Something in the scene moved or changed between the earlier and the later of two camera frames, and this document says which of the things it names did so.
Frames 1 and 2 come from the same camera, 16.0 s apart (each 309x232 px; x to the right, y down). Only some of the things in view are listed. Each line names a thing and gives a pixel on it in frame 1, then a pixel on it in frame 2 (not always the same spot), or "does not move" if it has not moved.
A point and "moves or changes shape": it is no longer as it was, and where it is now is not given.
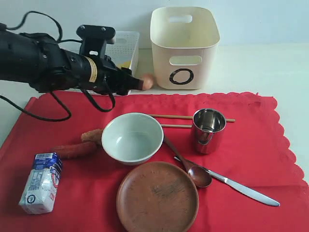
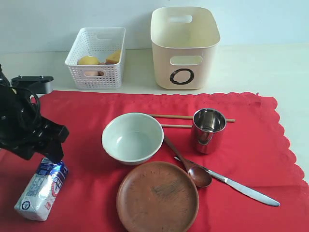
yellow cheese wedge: [126, 64] to [114, 57]
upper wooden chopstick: [227, 120] does not move
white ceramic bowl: [132, 138] does not move
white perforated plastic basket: [123, 53] to [99, 42]
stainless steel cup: [209, 126] does not move
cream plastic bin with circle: [184, 41] does not move
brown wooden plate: [157, 196] does not move
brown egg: [148, 81] moves or changes shape
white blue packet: [39, 194] moves or changes shape
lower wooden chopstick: [176, 125] does not move
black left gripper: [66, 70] to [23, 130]
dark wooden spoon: [199, 175] does not move
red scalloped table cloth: [62, 163] does not move
